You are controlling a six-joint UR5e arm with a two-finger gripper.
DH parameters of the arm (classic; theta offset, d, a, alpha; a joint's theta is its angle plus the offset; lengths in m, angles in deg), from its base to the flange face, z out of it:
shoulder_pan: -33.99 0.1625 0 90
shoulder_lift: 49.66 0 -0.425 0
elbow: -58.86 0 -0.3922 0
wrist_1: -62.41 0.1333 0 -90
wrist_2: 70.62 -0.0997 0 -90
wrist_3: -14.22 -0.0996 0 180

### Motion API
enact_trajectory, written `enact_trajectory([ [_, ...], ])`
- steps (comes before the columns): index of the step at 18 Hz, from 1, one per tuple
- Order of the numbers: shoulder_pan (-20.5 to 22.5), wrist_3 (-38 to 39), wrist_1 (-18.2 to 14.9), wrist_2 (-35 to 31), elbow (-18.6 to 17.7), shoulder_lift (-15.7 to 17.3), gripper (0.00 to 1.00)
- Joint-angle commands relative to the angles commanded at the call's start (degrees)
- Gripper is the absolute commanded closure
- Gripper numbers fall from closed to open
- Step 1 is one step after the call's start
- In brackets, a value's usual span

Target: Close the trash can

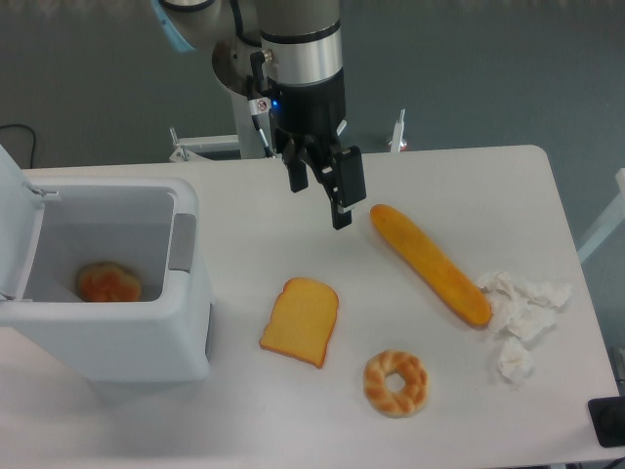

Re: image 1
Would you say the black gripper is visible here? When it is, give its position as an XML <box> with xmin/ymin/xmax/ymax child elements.
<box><xmin>270</xmin><ymin>69</ymin><xmax>366</xmax><ymax>230</ymax></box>

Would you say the white trash can lid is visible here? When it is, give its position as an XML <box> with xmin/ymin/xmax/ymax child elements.
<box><xmin>1</xmin><ymin>147</ymin><xmax>61</xmax><ymax>301</ymax></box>

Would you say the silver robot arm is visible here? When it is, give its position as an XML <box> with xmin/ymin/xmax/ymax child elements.
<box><xmin>152</xmin><ymin>1</ymin><xmax>366</xmax><ymax>230</ymax></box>

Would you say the white trash can body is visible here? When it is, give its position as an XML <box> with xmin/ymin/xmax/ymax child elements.
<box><xmin>1</xmin><ymin>177</ymin><xmax>212</xmax><ymax>382</ymax></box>

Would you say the white clamp with red foot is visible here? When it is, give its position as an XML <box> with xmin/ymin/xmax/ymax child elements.
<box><xmin>388</xmin><ymin>108</ymin><xmax>407</xmax><ymax>153</ymax></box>

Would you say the long orange baguette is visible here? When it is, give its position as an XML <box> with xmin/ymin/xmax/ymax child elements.
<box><xmin>369</xmin><ymin>204</ymin><xmax>492</xmax><ymax>327</ymax></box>

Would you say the toast bread slice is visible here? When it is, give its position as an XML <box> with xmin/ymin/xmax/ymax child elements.
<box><xmin>259</xmin><ymin>277</ymin><xmax>339</xmax><ymax>369</ymax></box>

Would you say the round orange pastry in bin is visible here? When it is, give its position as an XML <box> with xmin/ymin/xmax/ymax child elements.
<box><xmin>77</xmin><ymin>263</ymin><xmax>142</xmax><ymax>302</ymax></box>

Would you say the large crumpled white tissue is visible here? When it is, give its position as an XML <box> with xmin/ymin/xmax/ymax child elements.
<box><xmin>475</xmin><ymin>271</ymin><xmax>572</xmax><ymax>343</ymax></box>

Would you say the small crumpled white tissue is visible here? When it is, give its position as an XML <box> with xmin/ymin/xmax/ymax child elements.
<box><xmin>497</xmin><ymin>337</ymin><xmax>534</xmax><ymax>389</ymax></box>

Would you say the black device at table edge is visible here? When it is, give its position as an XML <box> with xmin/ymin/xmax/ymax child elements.
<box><xmin>587</xmin><ymin>397</ymin><xmax>625</xmax><ymax>448</ymax></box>

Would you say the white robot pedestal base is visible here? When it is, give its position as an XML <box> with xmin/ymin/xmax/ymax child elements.
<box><xmin>169</xmin><ymin>93</ymin><xmax>275</xmax><ymax>163</ymax></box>

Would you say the braided ring bread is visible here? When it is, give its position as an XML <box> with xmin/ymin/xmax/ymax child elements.
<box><xmin>362</xmin><ymin>350</ymin><xmax>430</xmax><ymax>418</ymax></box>

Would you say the white frame post right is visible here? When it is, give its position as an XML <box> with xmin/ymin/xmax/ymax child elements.
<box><xmin>577</xmin><ymin>168</ymin><xmax>625</xmax><ymax>264</ymax></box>

